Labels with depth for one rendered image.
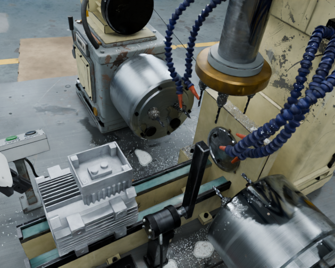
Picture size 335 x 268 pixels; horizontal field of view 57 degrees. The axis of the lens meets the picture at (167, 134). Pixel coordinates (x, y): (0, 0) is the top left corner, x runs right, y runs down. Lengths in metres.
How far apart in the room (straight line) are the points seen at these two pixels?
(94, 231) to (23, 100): 0.91
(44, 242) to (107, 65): 0.59
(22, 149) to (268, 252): 0.66
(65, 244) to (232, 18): 0.60
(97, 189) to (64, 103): 0.82
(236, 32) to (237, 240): 0.44
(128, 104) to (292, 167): 0.53
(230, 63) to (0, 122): 1.02
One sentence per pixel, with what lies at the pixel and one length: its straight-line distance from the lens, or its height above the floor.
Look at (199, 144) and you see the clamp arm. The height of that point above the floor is 1.25.
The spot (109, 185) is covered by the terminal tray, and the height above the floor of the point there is 1.12.
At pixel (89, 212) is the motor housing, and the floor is 1.06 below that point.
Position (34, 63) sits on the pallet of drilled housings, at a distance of 3.11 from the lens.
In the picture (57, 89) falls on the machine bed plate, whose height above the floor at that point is 0.80.
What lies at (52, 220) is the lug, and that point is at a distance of 0.72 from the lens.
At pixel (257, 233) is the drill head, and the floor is 1.13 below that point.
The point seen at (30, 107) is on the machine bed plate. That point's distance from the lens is 1.49.
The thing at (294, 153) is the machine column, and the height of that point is 1.08.
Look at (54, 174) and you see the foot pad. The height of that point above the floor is 1.07.
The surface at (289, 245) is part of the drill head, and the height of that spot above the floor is 1.15.
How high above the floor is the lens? 1.69
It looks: 43 degrees down
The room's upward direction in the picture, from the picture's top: 8 degrees clockwise
